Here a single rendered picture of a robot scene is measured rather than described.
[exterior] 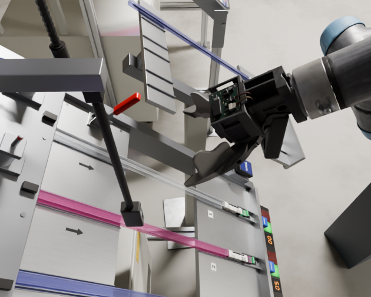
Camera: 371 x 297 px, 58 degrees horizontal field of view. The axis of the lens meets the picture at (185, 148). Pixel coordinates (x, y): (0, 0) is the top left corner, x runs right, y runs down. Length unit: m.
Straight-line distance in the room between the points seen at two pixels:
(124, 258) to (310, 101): 0.64
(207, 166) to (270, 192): 1.24
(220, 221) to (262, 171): 1.05
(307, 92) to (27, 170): 0.36
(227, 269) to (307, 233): 1.00
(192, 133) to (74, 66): 0.77
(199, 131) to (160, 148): 0.28
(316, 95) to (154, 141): 0.35
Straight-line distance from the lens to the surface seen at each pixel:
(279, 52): 2.44
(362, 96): 0.47
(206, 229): 0.71
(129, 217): 0.40
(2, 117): 0.48
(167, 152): 0.72
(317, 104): 0.46
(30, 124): 0.49
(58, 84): 0.23
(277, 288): 0.88
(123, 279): 0.91
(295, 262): 1.63
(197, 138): 0.99
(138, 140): 0.69
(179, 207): 1.63
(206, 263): 0.68
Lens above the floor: 1.49
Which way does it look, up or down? 55 degrees down
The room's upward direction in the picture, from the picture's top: straight up
